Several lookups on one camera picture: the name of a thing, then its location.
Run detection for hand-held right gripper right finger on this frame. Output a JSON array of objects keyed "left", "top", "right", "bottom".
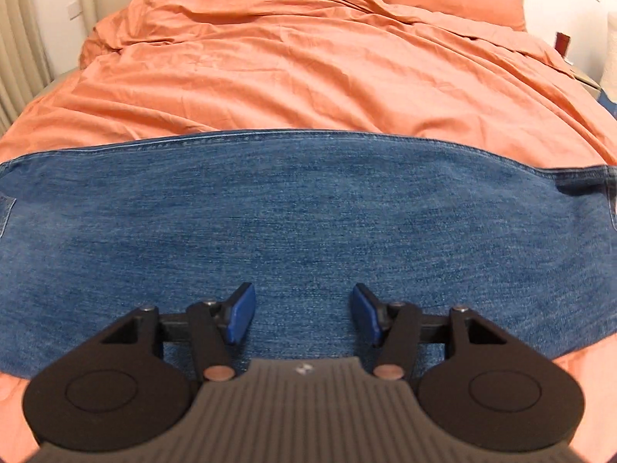
[{"left": 351, "top": 284, "right": 508, "bottom": 381}]

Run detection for orange duvet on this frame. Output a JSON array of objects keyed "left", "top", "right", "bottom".
[{"left": 0, "top": 0, "right": 617, "bottom": 425}]

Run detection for beige pleated curtain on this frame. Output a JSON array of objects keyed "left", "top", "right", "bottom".
[{"left": 0, "top": 0, "right": 55, "bottom": 132}]

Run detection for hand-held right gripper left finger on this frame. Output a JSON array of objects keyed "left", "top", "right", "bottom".
[{"left": 99, "top": 282, "right": 257, "bottom": 383}]

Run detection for blue denim pants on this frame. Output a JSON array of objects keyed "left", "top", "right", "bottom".
[{"left": 0, "top": 128, "right": 617, "bottom": 381}]

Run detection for light wooden nightstand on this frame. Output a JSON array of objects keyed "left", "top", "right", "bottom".
[{"left": 569, "top": 58, "right": 604, "bottom": 93}]

